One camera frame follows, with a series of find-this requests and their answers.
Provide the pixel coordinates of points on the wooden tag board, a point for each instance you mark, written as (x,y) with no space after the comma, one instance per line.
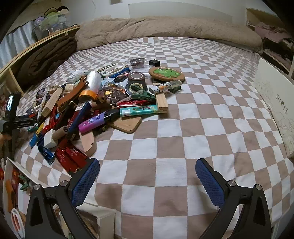
(126,124)

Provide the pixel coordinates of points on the checkered bed sheet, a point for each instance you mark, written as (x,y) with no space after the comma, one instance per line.
(148,177)

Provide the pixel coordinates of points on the white orange scissors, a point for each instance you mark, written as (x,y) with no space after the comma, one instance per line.
(17,223)

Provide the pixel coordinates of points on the white square box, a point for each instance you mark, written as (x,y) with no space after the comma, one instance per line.
(49,142)

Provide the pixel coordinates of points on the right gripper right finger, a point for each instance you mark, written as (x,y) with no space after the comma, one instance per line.
(254,220)

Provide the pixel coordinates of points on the white shoe box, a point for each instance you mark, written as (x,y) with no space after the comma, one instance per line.
(276,89)

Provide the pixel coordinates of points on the dark washi tape roll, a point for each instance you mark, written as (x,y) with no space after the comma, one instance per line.
(136,77)

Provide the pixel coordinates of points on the purple lighter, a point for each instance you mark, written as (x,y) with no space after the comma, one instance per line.
(99,120)

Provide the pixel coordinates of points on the brown folded blanket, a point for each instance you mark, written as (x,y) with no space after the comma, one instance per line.
(43,63)

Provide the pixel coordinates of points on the cork coaster green frog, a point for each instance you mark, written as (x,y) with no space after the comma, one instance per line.
(166,74)

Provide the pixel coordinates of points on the red lighter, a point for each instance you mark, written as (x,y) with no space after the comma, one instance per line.
(66,162)

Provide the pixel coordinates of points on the orange tape roll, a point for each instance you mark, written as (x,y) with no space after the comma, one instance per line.
(87,95)

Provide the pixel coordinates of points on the beige duvet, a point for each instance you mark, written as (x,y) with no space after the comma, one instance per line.
(106,30)

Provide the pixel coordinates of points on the light wooden block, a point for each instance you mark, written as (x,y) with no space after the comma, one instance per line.
(51,103)

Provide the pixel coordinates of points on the wall closet shelf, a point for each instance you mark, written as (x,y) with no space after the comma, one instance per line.
(277,41)

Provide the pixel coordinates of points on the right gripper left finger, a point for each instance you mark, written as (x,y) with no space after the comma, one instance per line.
(41,221)

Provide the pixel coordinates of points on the clear storage tub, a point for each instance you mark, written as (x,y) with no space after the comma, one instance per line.
(53,20)

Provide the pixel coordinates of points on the grey curtain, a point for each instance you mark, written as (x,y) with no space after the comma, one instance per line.
(16,41)

